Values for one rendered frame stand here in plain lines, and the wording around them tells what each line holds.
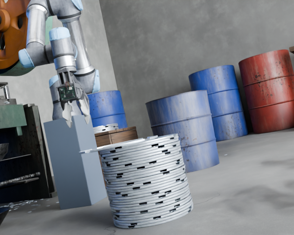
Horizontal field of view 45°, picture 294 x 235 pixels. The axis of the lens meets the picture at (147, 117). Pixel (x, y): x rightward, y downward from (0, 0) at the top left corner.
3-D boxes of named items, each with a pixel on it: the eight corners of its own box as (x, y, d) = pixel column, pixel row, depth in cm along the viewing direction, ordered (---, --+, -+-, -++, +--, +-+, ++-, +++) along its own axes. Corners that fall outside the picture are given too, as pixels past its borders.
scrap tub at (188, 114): (231, 158, 240) (216, 89, 242) (208, 170, 204) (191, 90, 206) (177, 165, 262) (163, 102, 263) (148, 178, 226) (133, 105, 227)
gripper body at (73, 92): (58, 103, 125) (51, 70, 125) (66, 104, 134) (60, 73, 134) (78, 98, 124) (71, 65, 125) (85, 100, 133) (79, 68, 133)
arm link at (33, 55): (22, -10, 165) (14, 54, 133) (45, -14, 165) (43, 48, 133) (31, 12, 174) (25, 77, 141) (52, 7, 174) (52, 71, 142)
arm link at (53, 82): (54, 103, 191) (50, 79, 191) (79, 98, 191) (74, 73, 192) (49, 101, 179) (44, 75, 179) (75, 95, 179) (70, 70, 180)
